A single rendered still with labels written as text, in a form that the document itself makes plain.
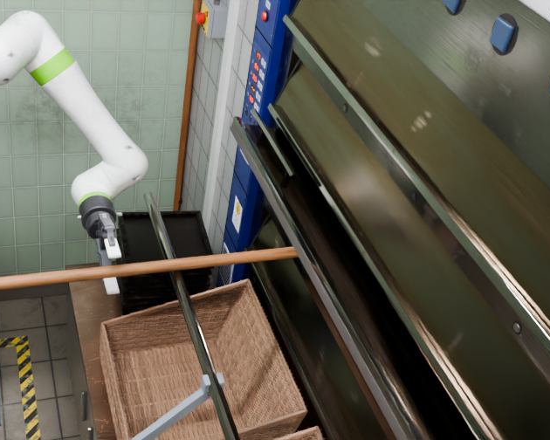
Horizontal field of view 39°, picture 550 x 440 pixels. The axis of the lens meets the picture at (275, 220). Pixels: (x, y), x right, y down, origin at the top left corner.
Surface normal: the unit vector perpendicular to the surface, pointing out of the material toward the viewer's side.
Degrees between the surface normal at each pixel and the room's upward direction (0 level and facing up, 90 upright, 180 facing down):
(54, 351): 0
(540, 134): 90
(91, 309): 0
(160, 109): 90
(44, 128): 90
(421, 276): 70
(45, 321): 0
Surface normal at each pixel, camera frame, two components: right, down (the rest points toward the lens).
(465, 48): -0.93, 0.07
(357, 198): -0.82, -0.21
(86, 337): 0.15, -0.80
